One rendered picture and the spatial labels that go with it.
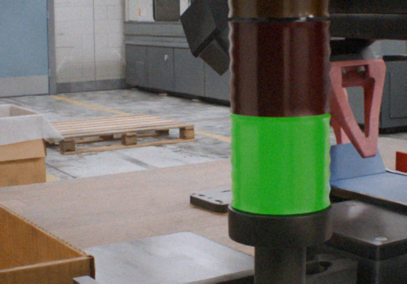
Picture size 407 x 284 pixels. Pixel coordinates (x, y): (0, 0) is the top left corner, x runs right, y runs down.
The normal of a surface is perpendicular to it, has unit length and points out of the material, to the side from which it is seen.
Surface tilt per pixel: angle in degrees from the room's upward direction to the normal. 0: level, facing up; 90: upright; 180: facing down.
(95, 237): 0
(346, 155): 60
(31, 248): 90
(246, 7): 104
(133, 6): 90
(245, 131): 76
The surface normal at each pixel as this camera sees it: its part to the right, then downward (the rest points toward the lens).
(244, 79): -0.71, -0.14
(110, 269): -0.02, -0.99
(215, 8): 0.45, -0.39
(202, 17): -0.84, 0.11
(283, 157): -0.02, 0.38
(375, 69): 0.53, -0.03
